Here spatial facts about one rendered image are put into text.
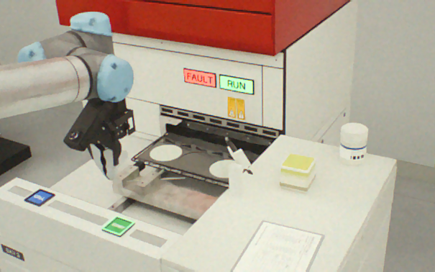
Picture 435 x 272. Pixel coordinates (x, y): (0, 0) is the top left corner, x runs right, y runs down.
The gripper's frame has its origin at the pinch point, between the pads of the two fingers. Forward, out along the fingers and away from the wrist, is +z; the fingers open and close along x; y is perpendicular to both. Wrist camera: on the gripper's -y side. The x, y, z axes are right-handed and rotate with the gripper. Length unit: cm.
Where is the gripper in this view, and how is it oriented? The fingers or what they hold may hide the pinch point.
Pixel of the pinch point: (107, 176)
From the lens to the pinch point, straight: 120.7
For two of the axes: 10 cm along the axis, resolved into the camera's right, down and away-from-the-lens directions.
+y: 5.0, -4.2, 7.5
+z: 0.4, 8.8, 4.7
